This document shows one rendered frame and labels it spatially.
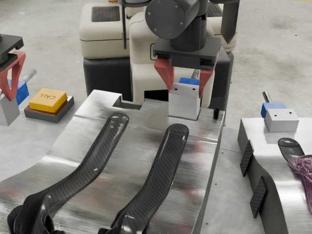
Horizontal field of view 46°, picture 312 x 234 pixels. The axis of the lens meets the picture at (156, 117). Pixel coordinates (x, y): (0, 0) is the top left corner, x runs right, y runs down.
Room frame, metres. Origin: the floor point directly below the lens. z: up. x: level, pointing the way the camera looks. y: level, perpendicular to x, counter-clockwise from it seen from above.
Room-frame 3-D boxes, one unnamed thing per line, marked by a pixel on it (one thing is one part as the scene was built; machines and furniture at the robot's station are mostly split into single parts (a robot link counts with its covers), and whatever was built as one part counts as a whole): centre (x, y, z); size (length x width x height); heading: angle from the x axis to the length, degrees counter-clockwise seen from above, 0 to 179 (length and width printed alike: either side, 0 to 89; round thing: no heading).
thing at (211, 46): (0.54, -0.05, 1.04); 0.10 x 0.07 x 0.07; 74
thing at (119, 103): (0.57, 0.05, 0.87); 0.05 x 0.05 x 0.04; 74
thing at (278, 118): (0.59, -0.23, 0.86); 0.13 x 0.05 x 0.05; 1
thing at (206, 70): (0.54, -0.06, 0.97); 0.07 x 0.07 x 0.09; 74
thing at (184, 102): (0.58, -0.06, 0.91); 0.13 x 0.05 x 0.05; 164
